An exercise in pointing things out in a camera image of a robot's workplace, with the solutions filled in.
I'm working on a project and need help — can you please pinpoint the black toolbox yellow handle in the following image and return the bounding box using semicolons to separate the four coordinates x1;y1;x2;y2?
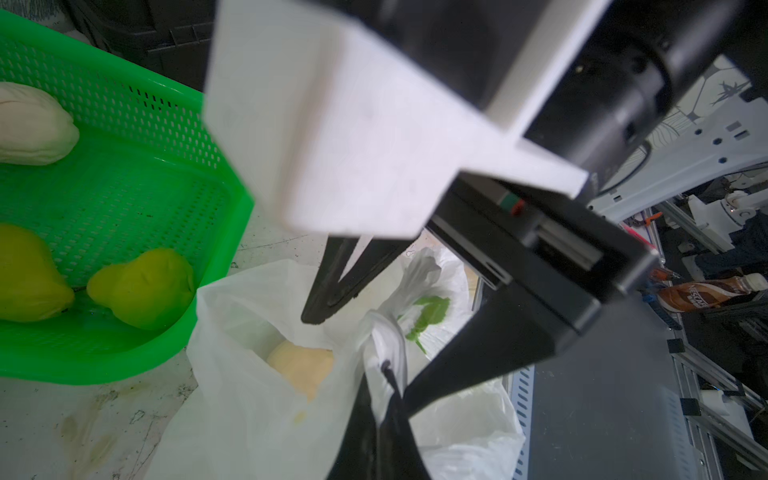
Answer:
62;0;216;91

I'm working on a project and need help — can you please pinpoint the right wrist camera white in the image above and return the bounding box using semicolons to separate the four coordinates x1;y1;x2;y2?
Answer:
203;1;607;239

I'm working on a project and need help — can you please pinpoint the brown drink bottle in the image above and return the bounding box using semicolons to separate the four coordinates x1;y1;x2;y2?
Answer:
657;273;768;313

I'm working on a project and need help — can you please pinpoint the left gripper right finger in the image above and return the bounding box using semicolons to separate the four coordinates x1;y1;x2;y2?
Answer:
379;360;430;480

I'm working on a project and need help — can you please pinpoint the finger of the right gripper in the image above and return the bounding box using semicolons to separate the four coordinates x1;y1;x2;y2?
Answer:
301;236;414;324
404;282;570;416

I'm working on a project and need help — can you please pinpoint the green plastic basket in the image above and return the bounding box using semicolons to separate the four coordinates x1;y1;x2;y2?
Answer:
1;12;253;385

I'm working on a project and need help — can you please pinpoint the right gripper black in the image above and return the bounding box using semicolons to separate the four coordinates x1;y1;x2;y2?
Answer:
311;0;768;334

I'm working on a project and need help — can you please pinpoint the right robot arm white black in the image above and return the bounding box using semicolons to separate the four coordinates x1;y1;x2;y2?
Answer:
402;1;767;415

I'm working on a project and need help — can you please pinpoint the lemon print plastic bag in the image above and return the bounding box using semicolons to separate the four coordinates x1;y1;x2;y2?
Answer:
143;247;526;480

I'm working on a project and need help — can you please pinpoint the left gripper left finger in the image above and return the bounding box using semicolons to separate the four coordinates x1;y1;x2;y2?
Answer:
326;376;378;480

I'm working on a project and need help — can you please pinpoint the green pear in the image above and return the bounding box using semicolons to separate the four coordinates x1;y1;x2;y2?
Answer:
86;249;196;331
1;223;75;323

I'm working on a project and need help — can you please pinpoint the white pear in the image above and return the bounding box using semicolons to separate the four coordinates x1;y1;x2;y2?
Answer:
1;82;80;166
267;340;334;401

